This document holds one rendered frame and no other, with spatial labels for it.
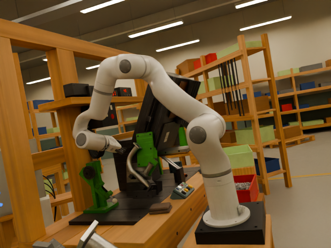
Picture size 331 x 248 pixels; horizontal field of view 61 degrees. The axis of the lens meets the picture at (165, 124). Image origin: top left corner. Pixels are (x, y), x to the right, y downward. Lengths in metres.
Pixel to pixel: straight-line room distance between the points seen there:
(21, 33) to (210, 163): 1.14
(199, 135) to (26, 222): 0.92
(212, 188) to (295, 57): 9.83
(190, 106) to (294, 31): 9.91
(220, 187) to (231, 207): 0.09
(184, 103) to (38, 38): 0.94
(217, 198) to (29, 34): 1.24
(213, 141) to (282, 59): 9.80
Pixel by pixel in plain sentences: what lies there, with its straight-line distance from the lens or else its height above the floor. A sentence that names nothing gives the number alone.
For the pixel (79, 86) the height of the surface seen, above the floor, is 1.61.
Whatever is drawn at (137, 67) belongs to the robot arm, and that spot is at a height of 1.56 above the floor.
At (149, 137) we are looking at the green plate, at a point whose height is 1.24.
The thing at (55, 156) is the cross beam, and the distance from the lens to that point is 1.75.
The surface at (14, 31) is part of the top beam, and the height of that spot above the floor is 1.89.
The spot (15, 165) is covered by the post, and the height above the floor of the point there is 1.25.
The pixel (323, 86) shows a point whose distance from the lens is 10.24.
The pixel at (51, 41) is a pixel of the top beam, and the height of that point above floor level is 1.88.
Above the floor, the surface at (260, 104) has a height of 1.29.
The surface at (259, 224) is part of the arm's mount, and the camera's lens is 1.13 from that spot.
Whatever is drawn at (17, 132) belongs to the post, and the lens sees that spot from 1.49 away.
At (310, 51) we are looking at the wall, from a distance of 10.89.
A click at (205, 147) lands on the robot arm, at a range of 1.03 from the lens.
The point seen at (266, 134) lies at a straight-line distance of 4.45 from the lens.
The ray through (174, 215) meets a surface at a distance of 1.38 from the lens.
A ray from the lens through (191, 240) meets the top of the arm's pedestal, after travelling 1.21.
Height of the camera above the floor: 1.35
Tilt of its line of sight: 1 degrees down
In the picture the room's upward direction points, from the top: 10 degrees counter-clockwise
